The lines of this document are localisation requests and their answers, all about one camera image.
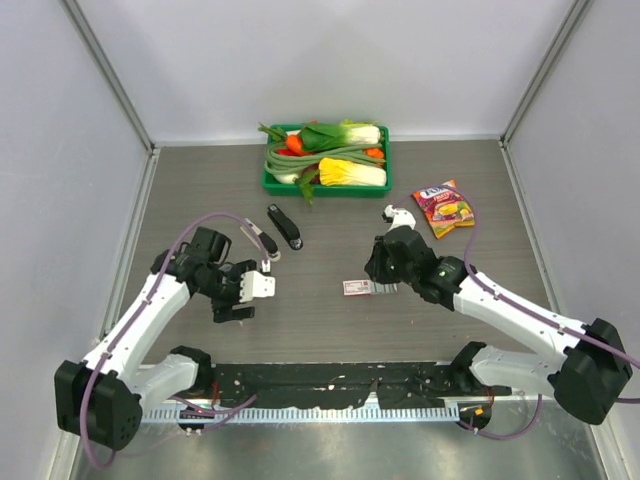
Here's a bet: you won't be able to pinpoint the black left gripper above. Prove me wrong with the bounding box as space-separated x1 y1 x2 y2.
197 260 257 322

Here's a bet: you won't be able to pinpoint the black deli stapler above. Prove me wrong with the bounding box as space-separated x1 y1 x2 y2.
267 204 303 251

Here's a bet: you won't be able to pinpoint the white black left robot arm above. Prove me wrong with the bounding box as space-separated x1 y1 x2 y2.
54 227 275 451

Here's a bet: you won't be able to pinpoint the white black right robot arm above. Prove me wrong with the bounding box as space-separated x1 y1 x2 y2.
365 226 633 425

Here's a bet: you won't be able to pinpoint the red white staple box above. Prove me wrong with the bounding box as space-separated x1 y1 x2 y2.
343 280 398 297

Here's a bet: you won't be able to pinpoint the Fox's candy bag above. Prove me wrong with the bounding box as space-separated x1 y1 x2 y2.
412 179 475 239

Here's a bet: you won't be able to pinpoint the toy yellow napa cabbage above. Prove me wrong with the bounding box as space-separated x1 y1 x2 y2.
318 158 387 187

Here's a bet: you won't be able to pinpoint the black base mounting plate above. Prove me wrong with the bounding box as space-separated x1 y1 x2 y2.
205 362 511 410

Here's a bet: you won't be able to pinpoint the green plastic tray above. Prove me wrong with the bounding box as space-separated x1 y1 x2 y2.
259 120 393 203

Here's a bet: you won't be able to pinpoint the toy bok choy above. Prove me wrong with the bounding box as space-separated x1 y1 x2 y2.
298 122 381 152

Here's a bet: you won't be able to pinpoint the toy green long beans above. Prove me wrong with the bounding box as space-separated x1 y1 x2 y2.
264 141 390 176

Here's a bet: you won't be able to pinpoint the toy orange carrot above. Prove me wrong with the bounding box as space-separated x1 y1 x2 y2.
285 134 305 155

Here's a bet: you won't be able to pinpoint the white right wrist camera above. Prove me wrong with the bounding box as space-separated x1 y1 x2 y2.
382 205 416 231

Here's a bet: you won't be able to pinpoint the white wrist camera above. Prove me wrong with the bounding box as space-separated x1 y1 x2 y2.
239 270 276 303
382 205 416 231

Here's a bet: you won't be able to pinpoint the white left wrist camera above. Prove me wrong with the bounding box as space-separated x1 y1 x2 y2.
239 270 276 303

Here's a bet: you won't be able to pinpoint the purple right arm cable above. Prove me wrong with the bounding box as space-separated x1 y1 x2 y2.
389 192 640 440

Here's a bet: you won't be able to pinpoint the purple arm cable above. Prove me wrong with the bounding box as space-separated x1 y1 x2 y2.
79 210 274 470
389 192 640 440

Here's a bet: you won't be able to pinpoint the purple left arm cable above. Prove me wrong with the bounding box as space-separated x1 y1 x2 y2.
79 210 274 470

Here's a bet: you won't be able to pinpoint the aluminium frame rail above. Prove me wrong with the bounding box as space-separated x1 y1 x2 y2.
62 358 609 424

